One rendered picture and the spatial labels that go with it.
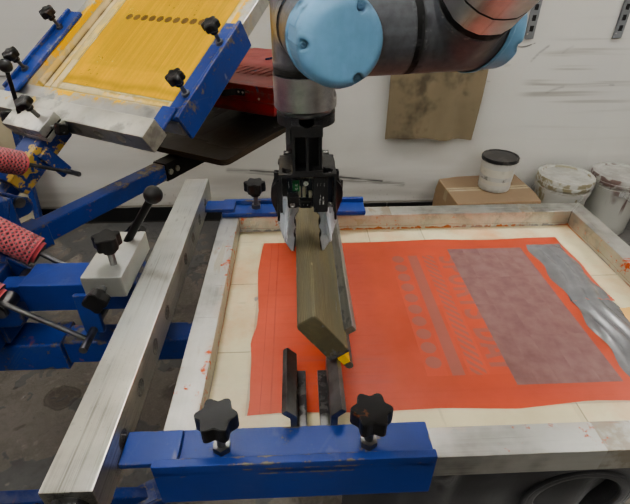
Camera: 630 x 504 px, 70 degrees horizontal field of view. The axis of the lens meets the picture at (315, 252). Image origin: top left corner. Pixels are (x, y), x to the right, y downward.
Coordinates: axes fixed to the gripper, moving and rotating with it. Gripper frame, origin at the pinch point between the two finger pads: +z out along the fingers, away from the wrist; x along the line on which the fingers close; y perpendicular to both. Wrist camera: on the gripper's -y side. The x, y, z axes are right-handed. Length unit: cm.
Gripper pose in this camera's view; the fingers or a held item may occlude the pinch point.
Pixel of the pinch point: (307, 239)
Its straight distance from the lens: 67.3
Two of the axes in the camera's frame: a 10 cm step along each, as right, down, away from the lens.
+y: 0.4, 5.6, -8.3
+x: 10.0, -0.3, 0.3
